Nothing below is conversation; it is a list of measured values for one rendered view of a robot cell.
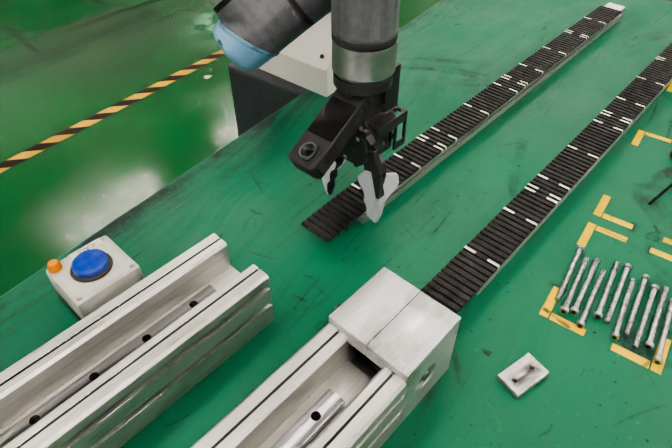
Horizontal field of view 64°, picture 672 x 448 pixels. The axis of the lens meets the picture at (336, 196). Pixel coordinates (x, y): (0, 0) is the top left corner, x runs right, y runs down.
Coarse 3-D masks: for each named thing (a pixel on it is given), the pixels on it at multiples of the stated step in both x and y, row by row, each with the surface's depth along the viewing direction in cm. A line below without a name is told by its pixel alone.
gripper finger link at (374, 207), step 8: (360, 176) 70; (368, 176) 69; (392, 176) 73; (360, 184) 71; (368, 184) 70; (384, 184) 72; (392, 184) 73; (368, 192) 71; (384, 192) 73; (368, 200) 72; (376, 200) 70; (384, 200) 73; (368, 208) 72; (376, 208) 72; (368, 216) 73; (376, 216) 73
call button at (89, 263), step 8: (80, 256) 63; (88, 256) 63; (96, 256) 63; (104, 256) 63; (72, 264) 63; (80, 264) 62; (88, 264) 62; (96, 264) 62; (104, 264) 63; (80, 272) 62; (88, 272) 62; (96, 272) 62
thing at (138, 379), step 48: (144, 288) 58; (192, 288) 62; (240, 288) 58; (96, 336) 55; (144, 336) 57; (192, 336) 54; (240, 336) 61; (0, 384) 50; (48, 384) 53; (96, 384) 50; (144, 384) 52; (192, 384) 58; (0, 432) 51; (48, 432) 47; (96, 432) 50
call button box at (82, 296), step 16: (96, 240) 67; (112, 256) 65; (128, 256) 65; (48, 272) 63; (64, 272) 63; (112, 272) 63; (128, 272) 63; (64, 288) 62; (80, 288) 62; (96, 288) 62; (112, 288) 62; (128, 288) 64; (80, 304) 60; (96, 304) 62
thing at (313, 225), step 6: (306, 222) 74; (312, 222) 74; (318, 222) 74; (306, 228) 73; (312, 228) 73; (318, 228) 73; (324, 228) 73; (318, 234) 72; (324, 234) 72; (330, 234) 72; (336, 234) 72; (324, 240) 72; (330, 240) 72
